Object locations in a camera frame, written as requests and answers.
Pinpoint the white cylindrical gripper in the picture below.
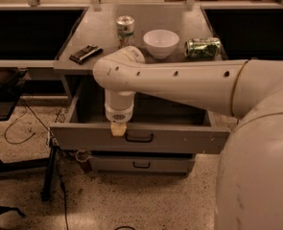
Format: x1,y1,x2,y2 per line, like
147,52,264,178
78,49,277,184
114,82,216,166
105,90,135,137

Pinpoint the grey top drawer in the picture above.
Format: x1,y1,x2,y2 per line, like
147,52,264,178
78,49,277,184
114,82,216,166
51,79,229,154

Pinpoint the grey drawer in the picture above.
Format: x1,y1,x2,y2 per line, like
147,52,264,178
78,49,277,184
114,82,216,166
88,151,195,174
51,79,229,154

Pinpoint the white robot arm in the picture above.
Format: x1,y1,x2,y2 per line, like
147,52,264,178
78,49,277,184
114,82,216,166
93,46,283,230

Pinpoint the grey bottom drawer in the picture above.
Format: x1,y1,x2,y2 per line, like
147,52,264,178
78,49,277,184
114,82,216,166
88,151,195,174

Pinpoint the grey drawer cabinet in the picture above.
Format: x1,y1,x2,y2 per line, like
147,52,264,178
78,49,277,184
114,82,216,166
53,3,229,177

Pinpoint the cup on floor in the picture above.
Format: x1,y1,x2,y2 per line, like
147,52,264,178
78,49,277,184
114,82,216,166
75,150,92,173

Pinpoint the white bowl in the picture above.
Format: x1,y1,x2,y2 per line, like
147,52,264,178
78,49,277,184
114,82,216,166
143,30,179,59

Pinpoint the upright white soda can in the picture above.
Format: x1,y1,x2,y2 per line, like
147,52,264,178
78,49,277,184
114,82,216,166
116,15,134,48

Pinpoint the green can lying down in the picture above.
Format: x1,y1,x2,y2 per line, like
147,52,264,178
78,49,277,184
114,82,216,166
185,37,221,59

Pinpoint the dark bin at left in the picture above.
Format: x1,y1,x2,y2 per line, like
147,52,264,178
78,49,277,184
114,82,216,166
0,68,27,121

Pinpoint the black floor cable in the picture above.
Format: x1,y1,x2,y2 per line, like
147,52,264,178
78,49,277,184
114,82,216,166
3,96,70,230

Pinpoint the black stand frame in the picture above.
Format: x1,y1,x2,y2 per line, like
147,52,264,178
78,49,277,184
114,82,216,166
0,148,57,201

